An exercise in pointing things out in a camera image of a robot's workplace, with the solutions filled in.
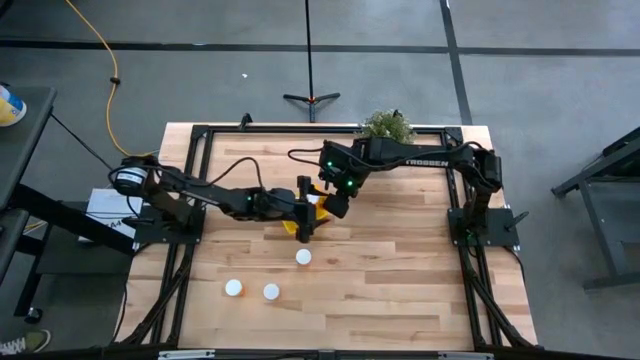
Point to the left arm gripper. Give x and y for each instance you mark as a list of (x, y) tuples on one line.
[(304, 220)]

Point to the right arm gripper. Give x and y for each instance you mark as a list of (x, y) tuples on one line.
[(339, 206)]

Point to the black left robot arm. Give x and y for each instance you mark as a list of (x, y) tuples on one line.
[(200, 192)]

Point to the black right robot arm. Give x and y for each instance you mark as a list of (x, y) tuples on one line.
[(425, 159)]

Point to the yellow plastic basket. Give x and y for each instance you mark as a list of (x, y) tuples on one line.
[(290, 227)]

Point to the green potted plant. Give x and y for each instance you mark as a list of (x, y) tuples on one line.
[(387, 125)]

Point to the black tripod stand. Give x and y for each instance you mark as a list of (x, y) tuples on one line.
[(309, 50)]

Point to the white paper box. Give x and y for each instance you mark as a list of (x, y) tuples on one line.
[(107, 205)]

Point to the black metal stand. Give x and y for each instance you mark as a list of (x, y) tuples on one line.
[(610, 240)]

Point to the black side desk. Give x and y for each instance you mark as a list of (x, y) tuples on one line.
[(25, 150)]

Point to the person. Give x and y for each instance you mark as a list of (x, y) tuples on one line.
[(30, 341)]

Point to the disinfecting wipes canister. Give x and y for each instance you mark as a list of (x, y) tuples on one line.
[(10, 107)]

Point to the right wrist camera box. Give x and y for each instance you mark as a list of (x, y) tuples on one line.
[(337, 152)]

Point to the black aluminium rig frame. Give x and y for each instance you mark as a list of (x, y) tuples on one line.
[(280, 129)]

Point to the silver aluminium bracket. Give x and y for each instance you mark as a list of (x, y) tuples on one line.
[(185, 354), (465, 356)]

